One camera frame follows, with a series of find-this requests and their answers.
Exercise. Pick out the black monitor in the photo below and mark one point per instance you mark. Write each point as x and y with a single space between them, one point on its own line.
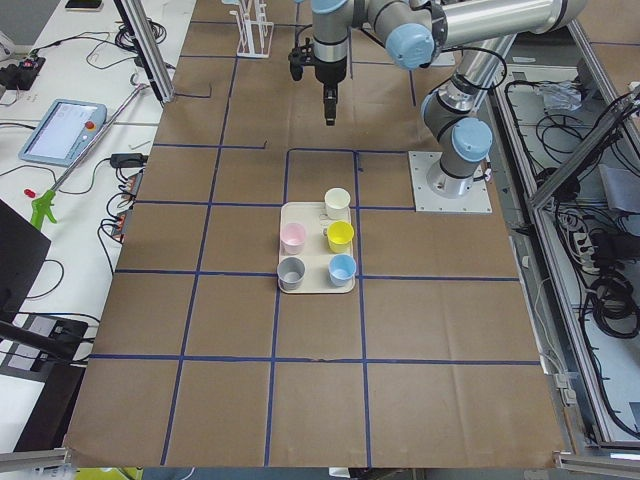
23 251

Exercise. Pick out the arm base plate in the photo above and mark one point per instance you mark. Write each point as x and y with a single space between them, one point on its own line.
436 192

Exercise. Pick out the cream plastic tray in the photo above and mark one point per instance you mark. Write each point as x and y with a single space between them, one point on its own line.
316 254

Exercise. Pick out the aluminium frame post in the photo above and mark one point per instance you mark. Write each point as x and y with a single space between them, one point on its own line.
138 26

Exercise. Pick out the cream cup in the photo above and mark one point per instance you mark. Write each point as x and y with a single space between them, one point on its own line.
337 201

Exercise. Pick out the blue teach pendant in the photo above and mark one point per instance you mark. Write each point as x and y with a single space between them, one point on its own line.
64 132

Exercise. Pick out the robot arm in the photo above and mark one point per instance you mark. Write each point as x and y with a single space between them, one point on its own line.
413 34

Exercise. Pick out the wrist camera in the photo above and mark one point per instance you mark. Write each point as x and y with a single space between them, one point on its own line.
300 57

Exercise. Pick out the black smartphone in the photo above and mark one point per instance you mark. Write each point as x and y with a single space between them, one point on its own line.
83 5

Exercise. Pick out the pink cup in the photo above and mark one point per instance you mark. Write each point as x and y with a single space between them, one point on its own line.
292 238

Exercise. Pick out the yellow cup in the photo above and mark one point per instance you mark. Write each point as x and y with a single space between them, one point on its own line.
340 235

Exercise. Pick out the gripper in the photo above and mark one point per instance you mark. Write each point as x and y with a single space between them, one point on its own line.
329 70

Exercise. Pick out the grey cup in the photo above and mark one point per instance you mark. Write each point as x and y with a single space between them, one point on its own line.
290 273

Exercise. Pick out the green handled reacher grabber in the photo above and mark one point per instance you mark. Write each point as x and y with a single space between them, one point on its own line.
42 206

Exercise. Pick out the white wire cup rack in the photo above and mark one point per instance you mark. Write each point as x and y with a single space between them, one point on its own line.
255 30

